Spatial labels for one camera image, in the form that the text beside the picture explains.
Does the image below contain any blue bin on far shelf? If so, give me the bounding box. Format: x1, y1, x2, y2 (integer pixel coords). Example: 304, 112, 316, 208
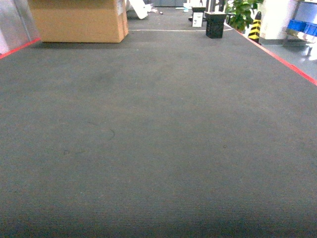
287, 19, 317, 36

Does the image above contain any white sign board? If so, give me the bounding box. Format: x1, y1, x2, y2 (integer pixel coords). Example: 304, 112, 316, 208
192, 12, 204, 27

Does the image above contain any white foam piece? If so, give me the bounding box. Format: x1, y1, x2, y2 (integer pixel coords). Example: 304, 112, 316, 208
126, 0, 152, 19

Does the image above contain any black crate on floor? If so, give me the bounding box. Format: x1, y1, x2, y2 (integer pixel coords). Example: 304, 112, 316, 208
205, 12, 227, 39

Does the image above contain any yellow black striped bollard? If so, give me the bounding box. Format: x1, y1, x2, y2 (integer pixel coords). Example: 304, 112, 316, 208
248, 11, 262, 44

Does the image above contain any green potted plant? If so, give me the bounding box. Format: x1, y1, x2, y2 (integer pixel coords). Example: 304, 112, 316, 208
225, 0, 264, 33

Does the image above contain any large cardboard box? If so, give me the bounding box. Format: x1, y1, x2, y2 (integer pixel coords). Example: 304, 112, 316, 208
28, 0, 128, 43

